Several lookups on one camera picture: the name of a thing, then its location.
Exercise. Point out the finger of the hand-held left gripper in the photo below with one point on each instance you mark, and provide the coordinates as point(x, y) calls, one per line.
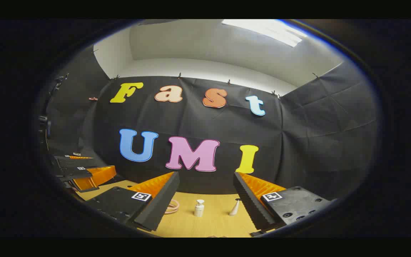
point(95, 176)
point(70, 161)

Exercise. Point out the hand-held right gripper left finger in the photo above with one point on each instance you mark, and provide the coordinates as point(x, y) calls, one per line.
point(159, 201)

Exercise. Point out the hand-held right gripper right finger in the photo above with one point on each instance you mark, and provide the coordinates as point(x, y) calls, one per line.
point(250, 203)

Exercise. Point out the pink suitcase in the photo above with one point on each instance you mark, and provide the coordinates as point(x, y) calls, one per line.
point(174, 207)

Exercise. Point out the white pump bottle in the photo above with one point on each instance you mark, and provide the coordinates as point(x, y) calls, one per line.
point(199, 207)

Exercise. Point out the black stand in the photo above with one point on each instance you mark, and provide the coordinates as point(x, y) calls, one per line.
point(44, 125)

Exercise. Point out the black backdrop cloth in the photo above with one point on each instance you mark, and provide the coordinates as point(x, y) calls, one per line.
point(298, 135)

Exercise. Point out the ceiling light panel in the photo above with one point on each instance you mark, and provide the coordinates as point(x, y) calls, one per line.
point(266, 30)

